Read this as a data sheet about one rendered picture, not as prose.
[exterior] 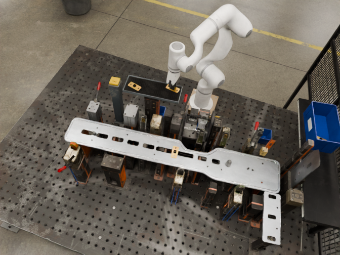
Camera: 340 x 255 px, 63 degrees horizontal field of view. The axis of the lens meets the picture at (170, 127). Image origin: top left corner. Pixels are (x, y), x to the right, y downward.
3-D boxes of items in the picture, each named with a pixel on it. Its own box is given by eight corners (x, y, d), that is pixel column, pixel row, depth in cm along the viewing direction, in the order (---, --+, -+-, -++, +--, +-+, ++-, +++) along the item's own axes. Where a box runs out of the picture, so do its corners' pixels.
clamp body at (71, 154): (72, 184, 192) (58, 161, 162) (80, 165, 200) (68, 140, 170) (87, 187, 192) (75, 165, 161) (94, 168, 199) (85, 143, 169)
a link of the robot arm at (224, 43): (205, 85, 195) (190, 71, 201) (216, 81, 202) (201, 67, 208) (239, 20, 159) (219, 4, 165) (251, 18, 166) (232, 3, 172)
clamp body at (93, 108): (92, 139, 212) (83, 111, 181) (97, 127, 218) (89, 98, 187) (104, 141, 211) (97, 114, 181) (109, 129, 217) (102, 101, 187)
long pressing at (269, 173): (60, 144, 176) (59, 143, 174) (74, 116, 188) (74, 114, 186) (280, 195, 167) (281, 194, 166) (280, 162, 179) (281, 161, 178)
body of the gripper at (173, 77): (173, 58, 164) (172, 72, 173) (165, 70, 159) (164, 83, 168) (184, 64, 162) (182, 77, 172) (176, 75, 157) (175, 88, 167)
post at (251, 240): (248, 255, 175) (264, 247, 151) (249, 237, 181) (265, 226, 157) (258, 257, 175) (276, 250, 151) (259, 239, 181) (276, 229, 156)
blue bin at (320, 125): (306, 149, 181) (316, 139, 170) (302, 112, 197) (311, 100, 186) (332, 154, 180) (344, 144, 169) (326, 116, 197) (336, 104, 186)
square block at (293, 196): (267, 217, 189) (290, 200, 159) (267, 206, 193) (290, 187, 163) (279, 220, 188) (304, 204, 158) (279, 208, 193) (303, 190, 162)
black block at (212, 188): (198, 209, 189) (205, 195, 164) (200, 194, 195) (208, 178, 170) (209, 212, 188) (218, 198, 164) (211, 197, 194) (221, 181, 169)
